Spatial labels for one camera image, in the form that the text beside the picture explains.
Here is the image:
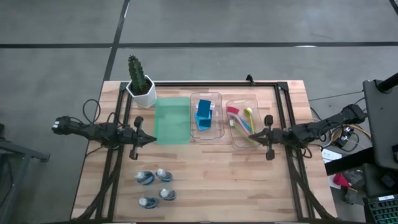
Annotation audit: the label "thin black floor cable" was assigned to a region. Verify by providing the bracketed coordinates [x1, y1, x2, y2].
[308, 90, 364, 102]

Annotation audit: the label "green dish brush white bristles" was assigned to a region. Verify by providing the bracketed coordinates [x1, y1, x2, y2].
[229, 119, 256, 144]
[243, 107, 256, 135]

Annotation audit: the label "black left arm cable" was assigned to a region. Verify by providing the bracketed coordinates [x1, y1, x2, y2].
[82, 98, 125, 131]

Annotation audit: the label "blue dish soap bottle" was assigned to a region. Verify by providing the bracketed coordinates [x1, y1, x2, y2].
[137, 195, 159, 210]
[134, 170, 155, 186]
[158, 187, 177, 202]
[155, 168, 174, 183]

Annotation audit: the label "black beam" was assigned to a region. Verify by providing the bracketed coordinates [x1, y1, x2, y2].
[324, 146, 376, 176]

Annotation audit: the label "clear plastic bin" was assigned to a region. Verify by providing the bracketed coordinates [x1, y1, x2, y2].
[189, 91, 225, 141]
[225, 98, 265, 149]

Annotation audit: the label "backlit keyboard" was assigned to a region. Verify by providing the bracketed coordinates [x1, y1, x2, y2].
[363, 193, 398, 224]

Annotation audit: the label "teal dish brush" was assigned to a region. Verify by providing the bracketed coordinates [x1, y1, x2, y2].
[238, 115, 253, 135]

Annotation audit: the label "grey bag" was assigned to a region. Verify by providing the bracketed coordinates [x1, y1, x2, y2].
[343, 169, 366, 205]

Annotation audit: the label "orange wire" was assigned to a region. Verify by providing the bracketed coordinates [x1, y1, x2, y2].
[353, 123, 373, 140]

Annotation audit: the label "black pole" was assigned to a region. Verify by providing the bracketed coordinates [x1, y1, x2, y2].
[376, 72, 398, 93]

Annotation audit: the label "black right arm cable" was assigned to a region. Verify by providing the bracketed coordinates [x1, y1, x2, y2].
[307, 107, 343, 158]

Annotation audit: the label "grey cabinet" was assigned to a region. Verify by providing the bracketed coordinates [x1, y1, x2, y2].
[362, 79, 398, 170]

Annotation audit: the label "green cactus plant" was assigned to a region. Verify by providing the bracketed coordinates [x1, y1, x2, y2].
[127, 55, 147, 94]

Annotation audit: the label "blue sponge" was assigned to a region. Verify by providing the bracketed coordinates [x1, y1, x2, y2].
[197, 99, 213, 119]
[195, 111, 213, 131]

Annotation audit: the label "dark grey metal stand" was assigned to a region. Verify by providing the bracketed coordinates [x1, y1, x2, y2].
[0, 123, 51, 224]

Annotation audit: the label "white hexagonal plant pot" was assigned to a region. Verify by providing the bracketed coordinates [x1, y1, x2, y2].
[126, 75, 157, 109]

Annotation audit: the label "white paper sheet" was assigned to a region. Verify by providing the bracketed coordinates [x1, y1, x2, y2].
[322, 148, 343, 164]

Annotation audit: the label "red cone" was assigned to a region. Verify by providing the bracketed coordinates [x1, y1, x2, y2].
[332, 172, 352, 189]

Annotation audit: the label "green translucent plastic bin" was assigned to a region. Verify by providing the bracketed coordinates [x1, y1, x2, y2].
[154, 96, 192, 146]

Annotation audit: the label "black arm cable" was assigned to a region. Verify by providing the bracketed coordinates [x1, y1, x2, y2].
[82, 98, 125, 131]
[307, 107, 343, 158]

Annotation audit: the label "blue circuit board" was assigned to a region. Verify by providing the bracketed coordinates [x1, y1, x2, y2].
[331, 126, 355, 149]

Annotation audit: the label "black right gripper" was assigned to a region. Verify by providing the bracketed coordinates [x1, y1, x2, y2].
[248, 115, 292, 161]

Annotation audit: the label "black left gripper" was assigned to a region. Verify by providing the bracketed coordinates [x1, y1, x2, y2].
[119, 116, 157, 161]

